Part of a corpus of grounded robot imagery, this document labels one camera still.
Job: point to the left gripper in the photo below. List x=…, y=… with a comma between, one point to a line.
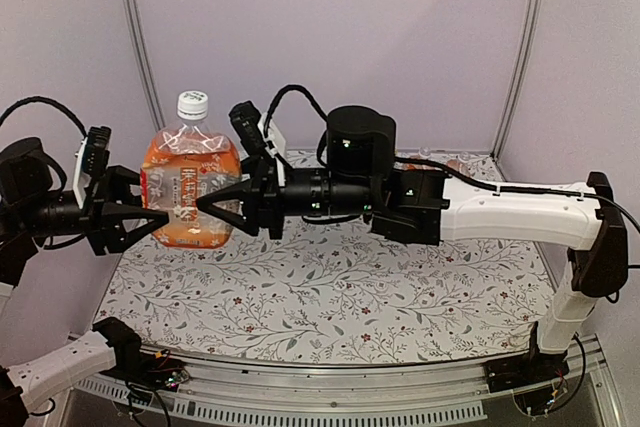
x=104, y=182

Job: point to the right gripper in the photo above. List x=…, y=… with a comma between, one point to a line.
x=256, y=194

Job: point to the orange tea bottle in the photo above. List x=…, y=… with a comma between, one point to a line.
x=185, y=161
x=414, y=159
x=460, y=163

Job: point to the orange tea bottle front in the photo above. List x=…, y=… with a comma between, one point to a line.
x=460, y=163

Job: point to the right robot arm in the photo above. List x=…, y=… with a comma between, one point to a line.
x=418, y=201

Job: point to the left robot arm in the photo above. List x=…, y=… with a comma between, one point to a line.
x=32, y=210

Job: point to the floral tablecloth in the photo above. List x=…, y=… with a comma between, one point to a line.
x=332, y=294

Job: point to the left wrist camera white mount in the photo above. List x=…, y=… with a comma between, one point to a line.
x=91, y=163

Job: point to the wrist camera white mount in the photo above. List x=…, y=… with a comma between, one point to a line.
x=249, y=124
x=91, y=163

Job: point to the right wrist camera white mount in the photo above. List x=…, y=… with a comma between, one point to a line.
x=249, y=124

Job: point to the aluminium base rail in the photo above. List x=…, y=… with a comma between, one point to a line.
x=227, y=391

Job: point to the left aluminium corner post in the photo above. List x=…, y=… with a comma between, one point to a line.
x=136, y=34

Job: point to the aluminium corner post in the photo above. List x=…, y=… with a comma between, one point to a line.
x=136, y=34
x=525, y=46

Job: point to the right aluminium corner post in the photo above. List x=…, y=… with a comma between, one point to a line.
x=525, y=46

